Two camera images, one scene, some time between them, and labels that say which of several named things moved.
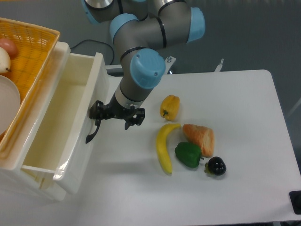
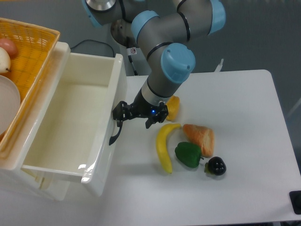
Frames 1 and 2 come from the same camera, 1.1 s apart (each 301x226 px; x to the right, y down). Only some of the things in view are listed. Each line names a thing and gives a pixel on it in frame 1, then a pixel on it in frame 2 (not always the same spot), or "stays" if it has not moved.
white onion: x=5 y=63 stays
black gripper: x=98 y=111 -> x=140 y=108
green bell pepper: x=188 y=154 stays
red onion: x=10 y=46 stays
